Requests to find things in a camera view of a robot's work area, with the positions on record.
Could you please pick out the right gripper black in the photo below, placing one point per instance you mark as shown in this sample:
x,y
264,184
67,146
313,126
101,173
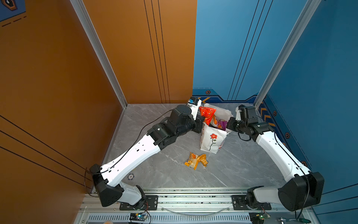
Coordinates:
x,y
230,122

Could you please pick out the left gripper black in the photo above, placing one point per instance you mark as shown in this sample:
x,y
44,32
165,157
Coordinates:
x,y
197,123

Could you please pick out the red snack packet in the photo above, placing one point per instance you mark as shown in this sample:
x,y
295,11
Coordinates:
x,y
207,113

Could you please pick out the white paper bag with flowers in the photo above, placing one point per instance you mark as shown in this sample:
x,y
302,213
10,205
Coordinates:
x,y
212,139

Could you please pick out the colourful candy bag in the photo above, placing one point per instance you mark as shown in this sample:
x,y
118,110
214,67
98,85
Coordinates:
x,y
218,123

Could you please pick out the orange snack packet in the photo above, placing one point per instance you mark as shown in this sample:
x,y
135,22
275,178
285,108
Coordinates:
x,y
192,161
202,159

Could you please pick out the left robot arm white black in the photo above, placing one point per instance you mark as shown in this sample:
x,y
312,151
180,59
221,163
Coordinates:
x,y
108,177

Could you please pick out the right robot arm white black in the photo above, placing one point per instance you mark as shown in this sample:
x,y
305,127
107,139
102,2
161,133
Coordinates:
x,y
302,189

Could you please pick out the circuit board right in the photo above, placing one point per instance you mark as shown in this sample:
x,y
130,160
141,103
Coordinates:
x,y
259,218

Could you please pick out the green circuit board left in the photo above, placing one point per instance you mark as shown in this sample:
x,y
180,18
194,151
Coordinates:
x,y
138,217

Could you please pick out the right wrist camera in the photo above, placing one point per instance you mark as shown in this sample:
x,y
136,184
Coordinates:
x,y
246,113

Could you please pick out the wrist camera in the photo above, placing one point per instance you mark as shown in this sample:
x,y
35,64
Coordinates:
x,y
246,113
195,104

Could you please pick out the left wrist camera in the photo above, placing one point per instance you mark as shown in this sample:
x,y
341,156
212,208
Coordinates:
x,y
195,104

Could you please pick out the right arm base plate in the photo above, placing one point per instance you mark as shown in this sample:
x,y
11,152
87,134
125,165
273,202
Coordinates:
x,y
239,202

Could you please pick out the aluminium rail frame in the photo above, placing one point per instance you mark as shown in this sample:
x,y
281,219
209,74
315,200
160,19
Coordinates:
x,y
187,206

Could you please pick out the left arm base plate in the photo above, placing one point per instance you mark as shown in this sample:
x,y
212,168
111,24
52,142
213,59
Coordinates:
x,y
150,203

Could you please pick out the green handled screwdriver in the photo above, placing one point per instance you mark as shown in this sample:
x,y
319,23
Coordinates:
x,y
300,220

